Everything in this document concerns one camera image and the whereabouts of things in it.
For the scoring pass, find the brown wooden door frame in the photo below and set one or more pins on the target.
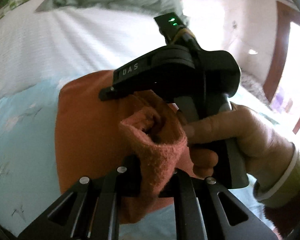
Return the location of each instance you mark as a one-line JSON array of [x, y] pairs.
[[285, 15]]

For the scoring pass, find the right hand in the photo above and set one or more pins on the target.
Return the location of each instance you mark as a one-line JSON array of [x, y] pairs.
[[267, 153]]

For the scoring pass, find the white striped pillow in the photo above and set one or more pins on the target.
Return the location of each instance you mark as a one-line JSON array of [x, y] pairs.
[[36, 46]]

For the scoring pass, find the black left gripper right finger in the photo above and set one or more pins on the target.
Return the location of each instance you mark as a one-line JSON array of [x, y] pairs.
[[205, 209]]

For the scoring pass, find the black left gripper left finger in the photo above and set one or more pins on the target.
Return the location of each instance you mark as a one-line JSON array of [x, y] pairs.
[[89, 209]]

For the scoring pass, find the white and dark sleeve forearm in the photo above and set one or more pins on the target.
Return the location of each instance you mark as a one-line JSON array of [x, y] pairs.
[[282, 200]]

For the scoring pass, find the light blue floral bedsheet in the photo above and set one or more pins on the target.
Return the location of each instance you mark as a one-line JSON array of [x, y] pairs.
[[28, 169]]

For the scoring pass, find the rust orange knit sweater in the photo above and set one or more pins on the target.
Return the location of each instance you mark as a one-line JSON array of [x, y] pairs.
[[92, 137]]

